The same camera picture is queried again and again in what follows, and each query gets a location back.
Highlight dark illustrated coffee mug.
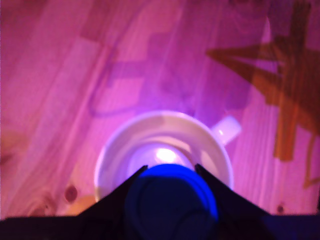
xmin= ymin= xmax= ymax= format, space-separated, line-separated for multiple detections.
xmin=94 ymin=109 xmax=243 ymax=203

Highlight blue coffee capsule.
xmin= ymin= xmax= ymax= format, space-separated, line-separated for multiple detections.
xmin=124 ymin=163 xmax=220 ymax=240

